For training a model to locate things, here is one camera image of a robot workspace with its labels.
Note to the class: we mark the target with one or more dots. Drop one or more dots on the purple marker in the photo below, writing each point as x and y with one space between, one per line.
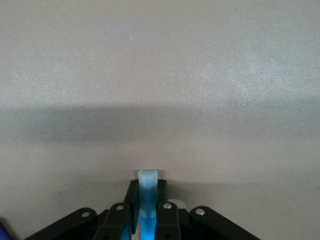
4 231

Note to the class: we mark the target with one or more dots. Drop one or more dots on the blue marker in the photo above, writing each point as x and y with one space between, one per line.
148 190

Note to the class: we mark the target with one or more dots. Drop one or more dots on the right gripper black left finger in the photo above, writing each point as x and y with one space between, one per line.
117 220

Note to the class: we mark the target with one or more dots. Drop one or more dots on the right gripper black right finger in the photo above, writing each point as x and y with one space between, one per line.
170 222

